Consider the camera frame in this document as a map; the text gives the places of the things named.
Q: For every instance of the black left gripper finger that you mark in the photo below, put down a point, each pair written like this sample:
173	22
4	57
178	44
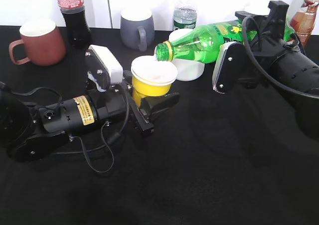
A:
143	124
153	106

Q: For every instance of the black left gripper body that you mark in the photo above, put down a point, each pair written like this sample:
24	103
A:
108	106

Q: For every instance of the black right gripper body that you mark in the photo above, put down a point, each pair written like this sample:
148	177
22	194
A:
265	34

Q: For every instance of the yellow white paper cup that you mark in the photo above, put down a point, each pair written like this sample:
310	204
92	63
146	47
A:
151	77

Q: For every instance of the green plastic soda bottle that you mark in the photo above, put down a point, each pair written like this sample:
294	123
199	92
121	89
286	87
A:
201	44

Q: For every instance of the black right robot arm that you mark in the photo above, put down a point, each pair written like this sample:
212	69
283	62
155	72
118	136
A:
283	64

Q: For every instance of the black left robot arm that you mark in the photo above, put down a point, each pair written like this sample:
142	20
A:
29	131

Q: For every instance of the orange tea bottle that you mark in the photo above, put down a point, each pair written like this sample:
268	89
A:
303	21

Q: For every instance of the white ceramic mug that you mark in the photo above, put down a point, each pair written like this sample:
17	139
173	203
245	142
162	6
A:
187	70

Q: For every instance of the grey ceramic mug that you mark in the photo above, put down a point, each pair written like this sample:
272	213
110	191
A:
137	28

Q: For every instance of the clear water bottle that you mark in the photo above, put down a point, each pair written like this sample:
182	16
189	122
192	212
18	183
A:
184	15

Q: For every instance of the red brown ceramic mug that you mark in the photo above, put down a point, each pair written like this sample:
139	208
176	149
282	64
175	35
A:
42	41

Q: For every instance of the dark cola bottle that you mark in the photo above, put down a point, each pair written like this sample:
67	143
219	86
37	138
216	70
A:
78	32

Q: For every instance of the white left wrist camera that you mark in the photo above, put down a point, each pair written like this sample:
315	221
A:
104	70

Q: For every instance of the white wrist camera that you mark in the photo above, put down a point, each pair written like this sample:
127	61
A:
229	65
104	70

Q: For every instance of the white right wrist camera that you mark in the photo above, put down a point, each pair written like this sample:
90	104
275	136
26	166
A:
229	65

